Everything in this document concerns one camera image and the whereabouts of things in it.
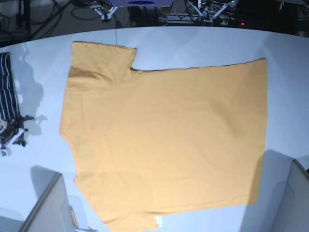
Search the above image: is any yellow T-shirt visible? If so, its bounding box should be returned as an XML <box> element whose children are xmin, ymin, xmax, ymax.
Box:
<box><xmin>59</xmin><ymin>42</ymin><xmax>267</xmax><ymax>232</ymax></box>

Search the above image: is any navy white striped cloth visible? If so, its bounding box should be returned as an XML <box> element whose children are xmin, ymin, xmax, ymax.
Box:
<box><xmin>0</xmin><ymin>53</ymin><xmax>26</xmax><ymax>150</ymax></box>

